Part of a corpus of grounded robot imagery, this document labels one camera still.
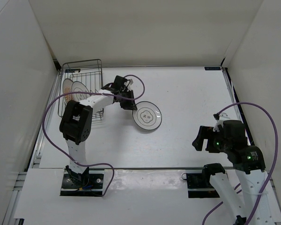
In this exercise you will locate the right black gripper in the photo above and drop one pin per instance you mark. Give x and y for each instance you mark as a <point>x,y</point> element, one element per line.
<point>206,132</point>

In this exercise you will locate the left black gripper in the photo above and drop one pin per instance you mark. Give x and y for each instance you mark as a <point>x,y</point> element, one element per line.
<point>130,105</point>

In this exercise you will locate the white plate grey flower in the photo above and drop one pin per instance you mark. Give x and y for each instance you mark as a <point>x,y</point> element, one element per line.
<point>147,116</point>

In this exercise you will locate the white plate orange sunburst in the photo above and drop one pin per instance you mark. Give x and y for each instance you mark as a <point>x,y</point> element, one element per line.
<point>66,87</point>

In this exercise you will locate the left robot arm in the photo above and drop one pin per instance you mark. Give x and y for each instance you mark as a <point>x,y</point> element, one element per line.
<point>77,120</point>

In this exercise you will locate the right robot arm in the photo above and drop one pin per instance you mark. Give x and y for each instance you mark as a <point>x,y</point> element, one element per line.
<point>228,136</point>

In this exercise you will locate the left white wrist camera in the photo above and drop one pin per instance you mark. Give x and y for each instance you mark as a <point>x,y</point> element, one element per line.
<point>128,84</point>

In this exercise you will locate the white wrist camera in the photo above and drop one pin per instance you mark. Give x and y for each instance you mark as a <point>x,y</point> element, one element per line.
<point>128,84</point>
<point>220,118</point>

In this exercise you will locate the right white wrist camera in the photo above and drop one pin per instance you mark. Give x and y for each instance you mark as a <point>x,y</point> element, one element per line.
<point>220,118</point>

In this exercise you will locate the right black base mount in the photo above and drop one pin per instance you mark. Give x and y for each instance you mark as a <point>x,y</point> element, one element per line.
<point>198,184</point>

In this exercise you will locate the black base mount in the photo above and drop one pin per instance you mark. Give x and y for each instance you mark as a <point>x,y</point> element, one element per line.
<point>85,184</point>
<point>198,184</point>

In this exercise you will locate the wire dish rack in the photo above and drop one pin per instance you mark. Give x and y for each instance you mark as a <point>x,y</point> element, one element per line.
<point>78,79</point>

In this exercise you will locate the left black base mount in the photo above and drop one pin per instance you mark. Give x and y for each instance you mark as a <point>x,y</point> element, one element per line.
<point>85,184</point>

